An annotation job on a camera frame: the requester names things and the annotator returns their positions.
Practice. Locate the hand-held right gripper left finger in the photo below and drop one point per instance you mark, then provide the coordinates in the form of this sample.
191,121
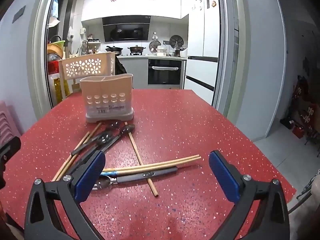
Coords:
90,172

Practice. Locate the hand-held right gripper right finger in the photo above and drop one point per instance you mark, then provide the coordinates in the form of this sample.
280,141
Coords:
222,177

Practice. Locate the wooden chopstick with blue end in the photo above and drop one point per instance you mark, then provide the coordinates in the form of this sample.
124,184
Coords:
175,163

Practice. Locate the beige plastic utensil holder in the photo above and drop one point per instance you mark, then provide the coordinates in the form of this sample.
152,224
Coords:
107,97

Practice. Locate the pink plastic stool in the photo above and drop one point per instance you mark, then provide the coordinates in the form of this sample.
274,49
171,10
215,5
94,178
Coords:
7,120

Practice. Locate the yellow oil bottle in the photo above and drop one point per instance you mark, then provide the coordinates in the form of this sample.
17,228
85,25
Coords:
58,87

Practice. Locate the patterned chair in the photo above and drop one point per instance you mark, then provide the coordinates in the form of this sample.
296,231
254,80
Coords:
308,185

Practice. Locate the red plastic basket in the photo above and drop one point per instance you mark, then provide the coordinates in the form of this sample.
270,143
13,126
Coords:
53,67

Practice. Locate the beige flower-pattern basket rack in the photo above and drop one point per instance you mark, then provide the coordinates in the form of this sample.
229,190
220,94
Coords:
83,66

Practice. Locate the red hanging decorations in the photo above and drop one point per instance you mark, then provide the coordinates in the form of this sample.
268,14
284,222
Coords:
303,105

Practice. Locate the black plastic bag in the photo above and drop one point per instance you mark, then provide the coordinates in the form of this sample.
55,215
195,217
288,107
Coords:
120,67

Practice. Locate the orange plastic basin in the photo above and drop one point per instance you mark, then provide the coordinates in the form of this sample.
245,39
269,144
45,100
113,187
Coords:
55,48

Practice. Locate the green plastic basket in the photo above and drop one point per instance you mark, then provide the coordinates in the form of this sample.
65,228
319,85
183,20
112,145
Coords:
58,42

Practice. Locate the black built-in oven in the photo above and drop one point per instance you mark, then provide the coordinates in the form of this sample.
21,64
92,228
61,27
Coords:
164,71

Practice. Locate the black wok with lid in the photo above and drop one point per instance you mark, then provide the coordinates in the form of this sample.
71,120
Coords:
136,48

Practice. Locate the white refrigerator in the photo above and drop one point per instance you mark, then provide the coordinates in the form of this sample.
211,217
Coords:
203,35

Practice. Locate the black range hood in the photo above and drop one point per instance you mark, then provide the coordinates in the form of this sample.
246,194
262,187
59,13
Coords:
126,30

